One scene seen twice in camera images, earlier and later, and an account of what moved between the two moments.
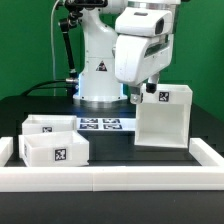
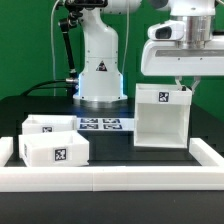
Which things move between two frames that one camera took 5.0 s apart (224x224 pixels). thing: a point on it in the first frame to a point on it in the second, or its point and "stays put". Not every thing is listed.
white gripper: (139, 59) to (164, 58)
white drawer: (49, 123) stays put
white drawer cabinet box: (164, 118) stays put
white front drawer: (54, 149) stays put
